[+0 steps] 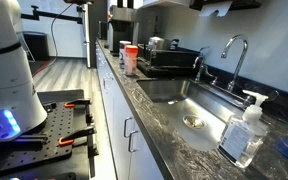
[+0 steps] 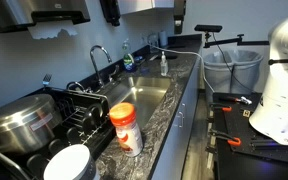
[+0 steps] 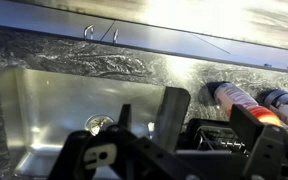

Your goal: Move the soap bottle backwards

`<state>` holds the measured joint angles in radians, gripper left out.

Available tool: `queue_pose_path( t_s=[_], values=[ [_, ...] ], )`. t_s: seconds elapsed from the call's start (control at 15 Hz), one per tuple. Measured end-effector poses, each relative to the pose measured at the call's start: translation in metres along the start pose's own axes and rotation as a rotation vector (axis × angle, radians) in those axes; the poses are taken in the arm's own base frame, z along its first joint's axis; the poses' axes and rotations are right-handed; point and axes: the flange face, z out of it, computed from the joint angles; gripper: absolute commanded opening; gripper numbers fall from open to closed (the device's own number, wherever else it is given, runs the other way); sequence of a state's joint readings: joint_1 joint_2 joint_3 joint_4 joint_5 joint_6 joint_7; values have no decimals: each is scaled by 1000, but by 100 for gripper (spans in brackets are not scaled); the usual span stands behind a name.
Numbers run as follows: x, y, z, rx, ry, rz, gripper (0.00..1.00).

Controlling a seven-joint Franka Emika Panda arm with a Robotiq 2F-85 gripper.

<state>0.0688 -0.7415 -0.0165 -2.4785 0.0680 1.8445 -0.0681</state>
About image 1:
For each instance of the silver metal pot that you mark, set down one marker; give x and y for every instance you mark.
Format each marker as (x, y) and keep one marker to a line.
(157, 43)

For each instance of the white lid dark canister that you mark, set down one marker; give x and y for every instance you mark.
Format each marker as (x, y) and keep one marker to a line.
(122, 50)

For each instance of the white paper towel sheet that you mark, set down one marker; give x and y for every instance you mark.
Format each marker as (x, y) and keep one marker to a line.
(217, 8)

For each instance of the white base cabinet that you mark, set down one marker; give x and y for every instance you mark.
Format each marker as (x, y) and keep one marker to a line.
(117, 110)

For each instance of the small black appliance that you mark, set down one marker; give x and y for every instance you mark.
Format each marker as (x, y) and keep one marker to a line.
(102, 30)

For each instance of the tall grey refrigerator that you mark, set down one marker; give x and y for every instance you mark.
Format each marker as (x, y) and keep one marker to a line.
(95, 33)

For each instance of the chrome gooseneck faucet spout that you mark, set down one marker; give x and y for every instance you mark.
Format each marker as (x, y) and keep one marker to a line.
(239, 63)

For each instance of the black dish rack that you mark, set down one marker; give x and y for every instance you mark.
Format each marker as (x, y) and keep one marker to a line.
(174, 60)

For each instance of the white wall cabinet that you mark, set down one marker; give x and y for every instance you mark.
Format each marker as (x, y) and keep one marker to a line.
(164, 2)

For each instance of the clear pump soap bottle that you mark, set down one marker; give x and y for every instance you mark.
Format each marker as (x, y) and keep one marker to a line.
(242, 140)

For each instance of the orange lid plastic container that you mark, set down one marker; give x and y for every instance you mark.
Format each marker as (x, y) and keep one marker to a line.
(131, 60)

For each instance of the black trash bin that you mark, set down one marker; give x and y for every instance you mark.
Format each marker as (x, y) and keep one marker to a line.
(37, 45)

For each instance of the round metal sink drain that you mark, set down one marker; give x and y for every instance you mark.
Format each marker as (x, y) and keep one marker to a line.
(194, 122)

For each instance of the stainless steel sink basin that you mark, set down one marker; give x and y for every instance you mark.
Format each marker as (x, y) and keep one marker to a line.
(170, 90)

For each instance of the black paper towel dispenser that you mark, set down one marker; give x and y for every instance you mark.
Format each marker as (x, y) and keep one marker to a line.
(244, 4)

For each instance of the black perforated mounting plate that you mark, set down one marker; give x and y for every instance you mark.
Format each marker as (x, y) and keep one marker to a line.
(57, 128)

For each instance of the black coffee maker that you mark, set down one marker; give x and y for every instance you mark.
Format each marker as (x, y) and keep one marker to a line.
(122, 30)

